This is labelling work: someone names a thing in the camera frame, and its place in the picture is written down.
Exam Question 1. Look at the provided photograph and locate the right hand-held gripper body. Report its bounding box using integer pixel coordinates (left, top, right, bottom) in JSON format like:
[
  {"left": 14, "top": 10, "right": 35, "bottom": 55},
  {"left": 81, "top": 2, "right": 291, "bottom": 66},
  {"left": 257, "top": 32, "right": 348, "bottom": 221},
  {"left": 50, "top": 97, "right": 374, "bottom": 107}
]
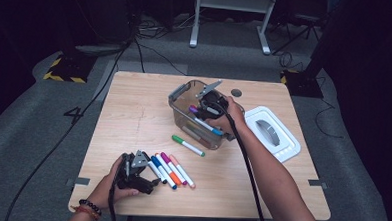
[{"left": 194, "top": 78, "right": 232, "bottom": 124}]

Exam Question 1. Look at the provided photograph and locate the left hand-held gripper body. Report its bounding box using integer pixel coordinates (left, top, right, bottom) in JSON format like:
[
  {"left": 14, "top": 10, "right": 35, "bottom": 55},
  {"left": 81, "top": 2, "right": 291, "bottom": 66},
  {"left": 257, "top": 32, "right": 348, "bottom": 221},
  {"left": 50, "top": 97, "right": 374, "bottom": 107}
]
[{"left": 115, "top": 148, "right": 157, "bottom": 195}]

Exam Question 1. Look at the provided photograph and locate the black marker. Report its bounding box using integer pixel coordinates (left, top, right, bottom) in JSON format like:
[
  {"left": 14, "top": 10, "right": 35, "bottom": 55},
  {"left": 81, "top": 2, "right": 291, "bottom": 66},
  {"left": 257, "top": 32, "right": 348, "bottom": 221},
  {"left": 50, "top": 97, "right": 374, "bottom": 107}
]
[{"left": 147, "top": 160, "right": 169, "bottom": 184}]

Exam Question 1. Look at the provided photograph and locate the magenta marker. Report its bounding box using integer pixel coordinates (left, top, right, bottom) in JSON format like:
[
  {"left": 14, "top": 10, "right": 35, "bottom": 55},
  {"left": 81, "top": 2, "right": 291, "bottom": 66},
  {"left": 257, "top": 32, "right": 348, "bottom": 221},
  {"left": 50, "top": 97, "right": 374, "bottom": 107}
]
[{"left": 159, "top": 151, "right": 190, "bottom": 185}]

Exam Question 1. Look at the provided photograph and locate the orange marker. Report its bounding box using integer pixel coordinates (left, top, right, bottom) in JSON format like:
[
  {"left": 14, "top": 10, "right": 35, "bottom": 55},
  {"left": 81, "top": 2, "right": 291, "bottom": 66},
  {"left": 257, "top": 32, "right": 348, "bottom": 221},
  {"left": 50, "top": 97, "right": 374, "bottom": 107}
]
[{"left": 154, "top": 152, "right": 184, "bottom": 187}]

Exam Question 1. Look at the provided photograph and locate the light blue marker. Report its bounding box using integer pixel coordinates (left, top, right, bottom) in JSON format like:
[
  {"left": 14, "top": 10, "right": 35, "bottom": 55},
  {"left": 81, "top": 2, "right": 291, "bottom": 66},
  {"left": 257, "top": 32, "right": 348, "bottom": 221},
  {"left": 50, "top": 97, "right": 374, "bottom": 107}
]
[{"left": 193, "top": 116, "right": 226, "bottom": 137}]

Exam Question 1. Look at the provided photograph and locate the transparent grey storage box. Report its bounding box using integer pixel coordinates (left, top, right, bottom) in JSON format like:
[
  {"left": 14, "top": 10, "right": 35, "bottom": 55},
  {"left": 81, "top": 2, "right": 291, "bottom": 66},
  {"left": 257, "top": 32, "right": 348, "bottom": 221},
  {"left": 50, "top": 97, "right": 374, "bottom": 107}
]
[{"left": 165, "top": 78, "right": 248, "bottom": 153}]

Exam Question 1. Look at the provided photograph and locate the brown marker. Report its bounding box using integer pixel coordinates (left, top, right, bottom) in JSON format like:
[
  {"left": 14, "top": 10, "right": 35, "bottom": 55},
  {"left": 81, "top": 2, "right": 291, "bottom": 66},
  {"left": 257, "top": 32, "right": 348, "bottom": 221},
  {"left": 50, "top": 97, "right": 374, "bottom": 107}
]
[{"left": 195, "top": 135, "right": 216, "bottom": 148}]

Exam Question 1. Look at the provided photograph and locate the peach pink marker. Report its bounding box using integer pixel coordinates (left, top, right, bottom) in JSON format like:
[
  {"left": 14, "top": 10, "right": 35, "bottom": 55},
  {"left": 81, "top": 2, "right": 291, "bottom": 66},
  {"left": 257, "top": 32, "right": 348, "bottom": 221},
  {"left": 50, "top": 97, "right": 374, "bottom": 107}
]
[{"left": 168, "top": 153, "right": 198, "bottom": 190}]

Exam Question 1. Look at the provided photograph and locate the person's left hand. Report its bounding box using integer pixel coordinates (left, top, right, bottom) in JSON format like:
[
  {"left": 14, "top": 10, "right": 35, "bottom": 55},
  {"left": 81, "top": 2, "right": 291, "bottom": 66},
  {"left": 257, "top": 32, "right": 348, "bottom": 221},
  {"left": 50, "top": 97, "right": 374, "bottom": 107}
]
[{"left": 88, "top": 152, "right": 143, "bottom": 212}]

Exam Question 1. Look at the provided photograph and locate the person's right hand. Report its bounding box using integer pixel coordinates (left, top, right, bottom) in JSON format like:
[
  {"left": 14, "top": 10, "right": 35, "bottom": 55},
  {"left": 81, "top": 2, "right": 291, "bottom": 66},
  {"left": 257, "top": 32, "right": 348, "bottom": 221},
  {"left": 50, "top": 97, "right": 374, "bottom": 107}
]
[{"left": 204, "top": 94, "right": 252, "bottom": 138}]

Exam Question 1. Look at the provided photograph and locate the grey tape piece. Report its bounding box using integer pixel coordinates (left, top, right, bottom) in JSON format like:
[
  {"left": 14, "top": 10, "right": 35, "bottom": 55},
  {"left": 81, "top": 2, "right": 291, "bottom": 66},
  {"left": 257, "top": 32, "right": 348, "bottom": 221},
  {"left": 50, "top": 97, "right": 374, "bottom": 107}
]
[
  {"left": 307, "top": 178, "right": 329, "bottom": 190},
  {"left": 65, "top": 176, "right": 91, "bottom": 189}
]

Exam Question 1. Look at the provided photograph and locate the white box lid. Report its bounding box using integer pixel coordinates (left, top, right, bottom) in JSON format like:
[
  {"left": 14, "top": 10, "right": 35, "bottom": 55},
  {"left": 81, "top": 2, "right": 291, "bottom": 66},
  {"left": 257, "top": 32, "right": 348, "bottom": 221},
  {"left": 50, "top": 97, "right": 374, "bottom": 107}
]
[{"left": 241, "top": 105, "right": 303, "bottom": 165}]

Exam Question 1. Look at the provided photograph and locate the black tripod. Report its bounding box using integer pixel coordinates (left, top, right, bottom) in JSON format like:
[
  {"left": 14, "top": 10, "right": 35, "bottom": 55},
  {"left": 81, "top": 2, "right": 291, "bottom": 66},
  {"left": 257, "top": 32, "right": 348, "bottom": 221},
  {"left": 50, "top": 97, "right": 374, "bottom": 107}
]
[{"left": 270, "top": 12, "right": 324, "bottom": 59}]

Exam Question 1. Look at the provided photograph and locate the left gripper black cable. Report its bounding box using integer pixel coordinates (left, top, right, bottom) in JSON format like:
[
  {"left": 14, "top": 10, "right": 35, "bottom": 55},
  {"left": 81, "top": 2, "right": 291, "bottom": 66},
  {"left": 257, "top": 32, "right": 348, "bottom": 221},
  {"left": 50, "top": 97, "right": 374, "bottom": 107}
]
[{"left": 107, "top": 168, "right": 121, "bottom": 221}]

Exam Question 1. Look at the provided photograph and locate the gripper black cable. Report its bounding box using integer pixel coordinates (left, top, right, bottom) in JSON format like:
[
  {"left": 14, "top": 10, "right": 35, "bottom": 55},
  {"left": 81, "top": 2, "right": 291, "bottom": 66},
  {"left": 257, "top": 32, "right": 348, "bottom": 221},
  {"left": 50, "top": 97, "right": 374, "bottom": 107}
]
[
  {"left": 107, "top": 168, "right": 121, "bottom": 221},
  {"left": 208, "top": 102, "right": 275, "bottom": 221}
]

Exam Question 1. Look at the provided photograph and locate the black bead bracelet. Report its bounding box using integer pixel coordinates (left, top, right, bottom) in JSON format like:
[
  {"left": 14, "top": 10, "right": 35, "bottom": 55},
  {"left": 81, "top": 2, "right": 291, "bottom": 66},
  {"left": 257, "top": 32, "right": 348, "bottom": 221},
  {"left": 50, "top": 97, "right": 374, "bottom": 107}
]
[{"left": 78, "top": 199, "right": 103, "bottom": 216}]

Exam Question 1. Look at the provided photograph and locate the red orange bracelet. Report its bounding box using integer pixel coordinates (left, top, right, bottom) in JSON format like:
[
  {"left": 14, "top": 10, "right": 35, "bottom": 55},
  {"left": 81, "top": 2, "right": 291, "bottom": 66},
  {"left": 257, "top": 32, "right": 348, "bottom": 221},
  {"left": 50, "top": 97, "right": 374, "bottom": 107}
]
[{"left": 70, "top": 204, "right": 102, "bottom": 220}]

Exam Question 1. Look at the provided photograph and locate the thin black floor cable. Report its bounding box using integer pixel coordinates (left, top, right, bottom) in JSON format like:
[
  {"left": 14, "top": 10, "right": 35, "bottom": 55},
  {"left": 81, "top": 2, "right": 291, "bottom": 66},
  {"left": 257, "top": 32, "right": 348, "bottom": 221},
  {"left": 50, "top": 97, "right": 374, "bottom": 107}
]
[
  {"left": 132, "top": 37, "right": 190, "bottom": 77},
  {"left": 314, "top": 97, "right": 348, "bottom": 140}
]

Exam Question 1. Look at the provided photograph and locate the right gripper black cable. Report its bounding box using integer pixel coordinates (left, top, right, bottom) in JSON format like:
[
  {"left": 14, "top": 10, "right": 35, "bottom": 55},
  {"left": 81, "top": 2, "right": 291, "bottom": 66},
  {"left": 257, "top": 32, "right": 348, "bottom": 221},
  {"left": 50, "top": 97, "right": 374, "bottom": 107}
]
[{"left": 208, "top": 102, "right": 275, "bottom": 221}]

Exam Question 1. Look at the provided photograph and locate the long black floor cable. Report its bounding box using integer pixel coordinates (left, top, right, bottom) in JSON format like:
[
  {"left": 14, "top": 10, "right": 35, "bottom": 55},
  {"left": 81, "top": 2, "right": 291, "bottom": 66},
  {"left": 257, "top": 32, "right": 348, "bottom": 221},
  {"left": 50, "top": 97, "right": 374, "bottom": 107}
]
[{"left": 3, "top": 31, "right": 136, "bottom": 221}]

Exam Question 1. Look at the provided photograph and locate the coiled black cable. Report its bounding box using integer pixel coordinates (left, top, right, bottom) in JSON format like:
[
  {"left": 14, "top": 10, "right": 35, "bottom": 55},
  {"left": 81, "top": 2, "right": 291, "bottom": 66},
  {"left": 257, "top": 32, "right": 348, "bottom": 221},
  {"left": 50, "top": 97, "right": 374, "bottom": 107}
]
[{"left": 278, "top": 51, "right": 305, "bottom": 72}]

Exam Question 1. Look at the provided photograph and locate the black yellow striped base plate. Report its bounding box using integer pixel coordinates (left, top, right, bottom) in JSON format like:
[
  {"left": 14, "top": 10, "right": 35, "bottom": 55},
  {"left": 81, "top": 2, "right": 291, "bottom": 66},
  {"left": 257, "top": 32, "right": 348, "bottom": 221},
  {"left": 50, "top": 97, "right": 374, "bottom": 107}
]
[
  {"left": 42, "top": 52, "right": 97, "bottom": 85},
  {"left": 279, "top": 68, "right": 326, "bottom": 99}
]

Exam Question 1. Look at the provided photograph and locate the tangle of floor cables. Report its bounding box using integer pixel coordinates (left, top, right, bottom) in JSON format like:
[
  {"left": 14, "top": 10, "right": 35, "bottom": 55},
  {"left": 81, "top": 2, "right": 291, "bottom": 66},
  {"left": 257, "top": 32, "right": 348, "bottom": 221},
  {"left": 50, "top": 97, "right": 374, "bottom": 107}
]
[{"left": 133, "top": 14, "right": 196, "bottom": 41}]

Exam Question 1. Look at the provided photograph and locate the white desk frame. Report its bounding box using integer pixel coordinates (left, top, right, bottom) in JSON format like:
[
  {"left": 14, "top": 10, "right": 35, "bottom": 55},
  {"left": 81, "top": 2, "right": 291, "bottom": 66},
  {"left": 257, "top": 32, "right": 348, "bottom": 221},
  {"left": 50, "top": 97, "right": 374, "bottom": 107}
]
[{"left": 189, "top": 0, "right": 279, "bottom": 56}]

